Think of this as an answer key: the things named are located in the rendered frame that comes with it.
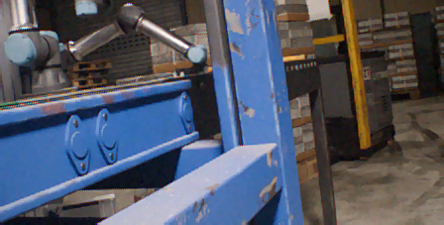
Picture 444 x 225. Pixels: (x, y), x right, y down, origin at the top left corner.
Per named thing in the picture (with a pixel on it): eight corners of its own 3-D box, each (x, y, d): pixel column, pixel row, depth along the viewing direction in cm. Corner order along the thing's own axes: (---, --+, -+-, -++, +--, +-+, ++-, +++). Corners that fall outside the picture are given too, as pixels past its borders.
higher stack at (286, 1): (263, 178, 358) (238, -3, 351) (285, 168, 380) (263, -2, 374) (308, 179, 333) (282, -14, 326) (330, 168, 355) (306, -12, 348)
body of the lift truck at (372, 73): (295, 157, 419) (283, 61, 415) (328, 144, 460) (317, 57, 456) (372, 157, 373) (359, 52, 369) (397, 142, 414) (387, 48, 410)
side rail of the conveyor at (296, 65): (309, 87, 206) (305, 58, 205) (322, 86, 204) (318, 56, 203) (147, 156, 82) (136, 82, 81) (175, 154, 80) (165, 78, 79)
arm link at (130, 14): (120, -3, 233) (209, 49, 233) (125, 0, 244) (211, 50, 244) (108, 18, 234) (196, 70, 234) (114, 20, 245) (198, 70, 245)
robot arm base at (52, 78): (30, 93, 185) (26, 67, 185) (34, 93, 200) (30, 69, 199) (68, 87, 189) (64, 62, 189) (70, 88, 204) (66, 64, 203)
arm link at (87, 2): (105, 16, 181) (101, -14, 181) (92, 13, 170) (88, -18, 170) (86, 19, 183) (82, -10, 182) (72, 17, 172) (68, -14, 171)
